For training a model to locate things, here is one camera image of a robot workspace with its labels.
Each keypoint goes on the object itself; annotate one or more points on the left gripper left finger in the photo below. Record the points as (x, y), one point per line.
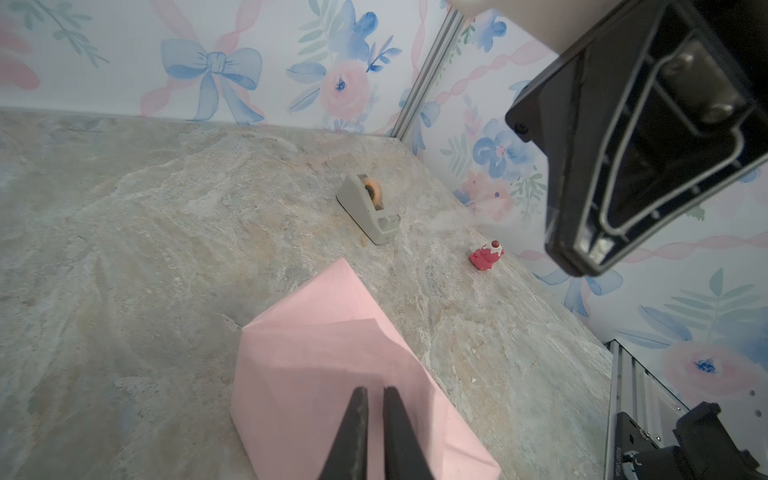
(347, 458)

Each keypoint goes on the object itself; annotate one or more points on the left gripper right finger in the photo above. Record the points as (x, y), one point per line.
(404, 459)

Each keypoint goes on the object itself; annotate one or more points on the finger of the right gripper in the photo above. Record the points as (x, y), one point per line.
(656, 108)

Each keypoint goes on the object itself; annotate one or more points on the purple wrapping paper sheet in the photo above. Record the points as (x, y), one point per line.
(300, 361)

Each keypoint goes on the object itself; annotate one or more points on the pink red toy figure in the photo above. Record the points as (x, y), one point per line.
(485, 257)

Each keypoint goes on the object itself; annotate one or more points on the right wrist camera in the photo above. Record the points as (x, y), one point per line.
(558, 24)

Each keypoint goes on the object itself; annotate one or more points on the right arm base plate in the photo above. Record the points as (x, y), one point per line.
(627, 439)

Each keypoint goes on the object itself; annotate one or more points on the aluminium rail frame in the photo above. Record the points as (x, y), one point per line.
(636, 391)

